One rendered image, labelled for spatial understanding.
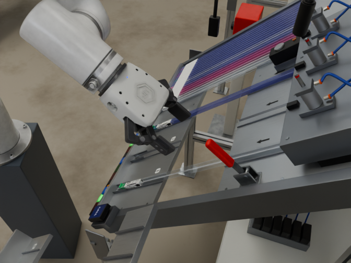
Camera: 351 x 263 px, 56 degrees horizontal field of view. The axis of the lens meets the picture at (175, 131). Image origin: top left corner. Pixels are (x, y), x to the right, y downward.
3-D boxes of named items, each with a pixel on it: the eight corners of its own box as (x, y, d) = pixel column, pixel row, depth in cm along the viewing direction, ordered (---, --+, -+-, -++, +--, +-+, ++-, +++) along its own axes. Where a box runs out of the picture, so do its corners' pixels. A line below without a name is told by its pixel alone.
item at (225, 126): (203, 141, 196) (215, 19, 138) (214, 114, 211) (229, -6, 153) (244, 152, 190) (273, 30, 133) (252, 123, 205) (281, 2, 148)
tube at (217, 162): (122, 190, 87) (119, 188, 87) (124, 186, 88) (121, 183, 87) (308, 144, 53) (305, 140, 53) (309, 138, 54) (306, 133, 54)
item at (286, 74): (154, 132, 101) (151, 128, 100) (155, 128, 102) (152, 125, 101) (318, 66, 67) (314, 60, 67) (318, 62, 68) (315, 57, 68)
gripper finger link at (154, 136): (131, 123, 56) (155, 141, 58) (141, 104, 59) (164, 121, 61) (123, 129, 58) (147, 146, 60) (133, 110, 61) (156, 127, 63)
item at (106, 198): (113, 226, 87) (93, 211, 84) (190, 77, 129) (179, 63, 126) (116, 226, 87) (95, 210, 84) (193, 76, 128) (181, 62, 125)
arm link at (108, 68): (94, 70, 53) (109, 83, 53) (119, 41, 58) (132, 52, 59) (75, 94, 59) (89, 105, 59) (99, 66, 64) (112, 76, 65)
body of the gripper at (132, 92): (102, 82, 53) (155, 125, 56) (129, 48, 60) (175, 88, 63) (84, 103, 59) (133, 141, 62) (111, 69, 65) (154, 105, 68)
